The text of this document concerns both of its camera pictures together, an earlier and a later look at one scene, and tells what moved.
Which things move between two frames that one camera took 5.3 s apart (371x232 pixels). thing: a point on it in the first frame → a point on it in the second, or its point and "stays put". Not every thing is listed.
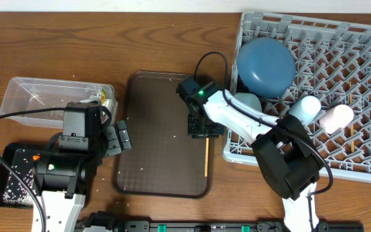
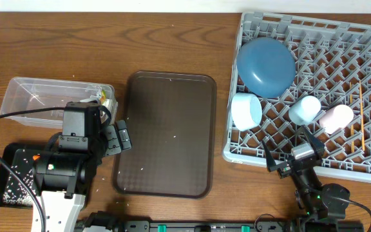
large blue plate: (266, 66) stays put
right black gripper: (196, 133) → (284, 168)
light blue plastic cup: (305, 108) stays put
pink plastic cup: (337, 118) stays put
